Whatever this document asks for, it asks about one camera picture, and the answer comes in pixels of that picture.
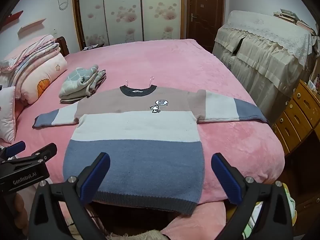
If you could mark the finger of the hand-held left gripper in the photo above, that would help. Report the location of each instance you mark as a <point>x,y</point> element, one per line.
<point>42,152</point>
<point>15,148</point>

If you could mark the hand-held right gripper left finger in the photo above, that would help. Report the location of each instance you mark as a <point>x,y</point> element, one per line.
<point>96,177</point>

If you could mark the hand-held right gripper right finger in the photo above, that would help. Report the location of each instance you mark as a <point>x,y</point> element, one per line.
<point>226,180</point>

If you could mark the striped knit sweater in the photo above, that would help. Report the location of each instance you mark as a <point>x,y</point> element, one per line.
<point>135,130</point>

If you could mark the person's left hand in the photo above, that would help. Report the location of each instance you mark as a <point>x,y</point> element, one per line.
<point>21,210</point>

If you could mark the patterned cloth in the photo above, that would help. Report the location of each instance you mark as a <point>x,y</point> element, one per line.
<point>290,202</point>

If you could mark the beige fringed rug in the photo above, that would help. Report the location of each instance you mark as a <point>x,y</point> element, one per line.
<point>150,236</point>

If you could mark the folded teal patterned garment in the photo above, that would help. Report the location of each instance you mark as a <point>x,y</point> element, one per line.
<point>77,77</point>

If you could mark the folded striped garment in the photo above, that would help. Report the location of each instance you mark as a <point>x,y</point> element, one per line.
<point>99,80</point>

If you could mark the folded pink blankets stack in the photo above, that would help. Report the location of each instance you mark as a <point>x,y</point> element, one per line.
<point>37,50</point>

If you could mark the wooden drawer cabinet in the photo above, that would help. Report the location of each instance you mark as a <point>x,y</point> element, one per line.
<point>300,110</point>

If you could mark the wooden headboard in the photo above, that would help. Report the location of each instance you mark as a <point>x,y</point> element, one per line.
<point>63,46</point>

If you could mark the pink bed blanket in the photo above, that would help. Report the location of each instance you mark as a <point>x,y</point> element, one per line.
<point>175,62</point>

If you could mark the cream lace-covered furniture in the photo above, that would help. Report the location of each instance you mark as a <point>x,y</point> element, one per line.
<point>262,45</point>

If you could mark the floral sliding-door wardrobe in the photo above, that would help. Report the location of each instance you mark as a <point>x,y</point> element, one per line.
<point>125,5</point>

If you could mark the stack of books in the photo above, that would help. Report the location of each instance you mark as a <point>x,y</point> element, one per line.
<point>292,18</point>

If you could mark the brown wooden door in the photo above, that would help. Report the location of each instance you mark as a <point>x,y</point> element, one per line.
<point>207,0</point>

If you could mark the wooden wall shelf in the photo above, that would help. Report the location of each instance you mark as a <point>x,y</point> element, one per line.
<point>31,26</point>

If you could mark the red wall shelf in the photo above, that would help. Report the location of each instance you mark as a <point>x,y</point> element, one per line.
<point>15,15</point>

